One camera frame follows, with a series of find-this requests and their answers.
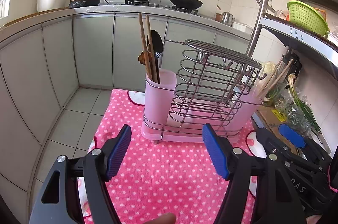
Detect pink utensil cup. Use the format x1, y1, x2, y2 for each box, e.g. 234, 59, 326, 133
227, 90, 262, 131
142, 68, 177, 135

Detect green vegetables in bag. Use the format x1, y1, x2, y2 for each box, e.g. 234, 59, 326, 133
263, 74, 321, 137

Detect left hand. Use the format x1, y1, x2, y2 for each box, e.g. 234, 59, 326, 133
144, 213, 176, 224

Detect pink utensil cup right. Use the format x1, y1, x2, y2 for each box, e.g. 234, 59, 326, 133
142, 68, 177, 135

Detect black plastic spoon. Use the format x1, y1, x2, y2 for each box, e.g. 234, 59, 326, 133
151, 30, 164, 83

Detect pink plastic drip tray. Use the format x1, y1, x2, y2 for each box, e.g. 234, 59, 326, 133
141, 109, 250, 143

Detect pink polka dot blanket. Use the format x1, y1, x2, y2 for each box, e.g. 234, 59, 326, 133
77, 88, 268, 224

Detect pink utensil cup left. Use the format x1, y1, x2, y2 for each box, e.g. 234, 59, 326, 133
227, 90, 262, 131

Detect metal kettle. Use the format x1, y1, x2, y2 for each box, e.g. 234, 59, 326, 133
221, 12, 234, 27

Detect metal wire utensil rack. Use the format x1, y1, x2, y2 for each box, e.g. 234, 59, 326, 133
142, 39, 268, 143

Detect black frying pan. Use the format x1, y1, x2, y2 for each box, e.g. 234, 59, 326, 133
170, 0, 203, 10

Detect green plastic colander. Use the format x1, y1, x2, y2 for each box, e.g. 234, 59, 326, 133
286, 0, 329, 37

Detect metal shelf frame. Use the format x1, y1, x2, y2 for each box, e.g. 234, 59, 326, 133
246, 0, 337, 77

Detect brown wooden chopstick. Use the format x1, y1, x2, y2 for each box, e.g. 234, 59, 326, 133
258, 59, 294, 99

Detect black bowl on counter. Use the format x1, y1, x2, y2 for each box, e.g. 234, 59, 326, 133
68, 0, 101, 8

